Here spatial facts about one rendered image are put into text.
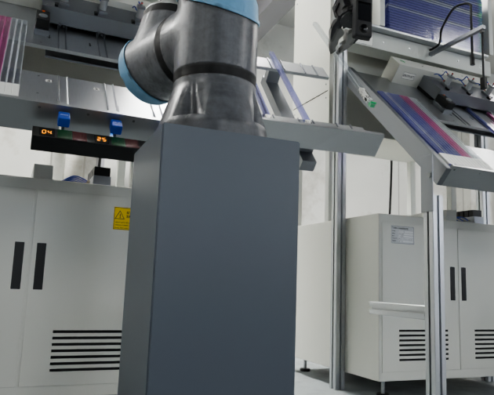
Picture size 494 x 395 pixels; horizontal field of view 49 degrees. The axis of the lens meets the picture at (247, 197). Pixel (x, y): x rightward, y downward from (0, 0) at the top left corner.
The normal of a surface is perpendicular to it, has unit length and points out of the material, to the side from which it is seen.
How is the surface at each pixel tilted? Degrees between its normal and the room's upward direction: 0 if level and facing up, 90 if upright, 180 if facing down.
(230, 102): 72
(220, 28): 90
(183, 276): 90
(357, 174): 90
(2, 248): 90
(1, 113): 133
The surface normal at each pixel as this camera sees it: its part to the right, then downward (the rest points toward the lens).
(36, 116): 0.27, 0.58
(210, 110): 0.06, -0.44
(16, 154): 0.38, -0.13
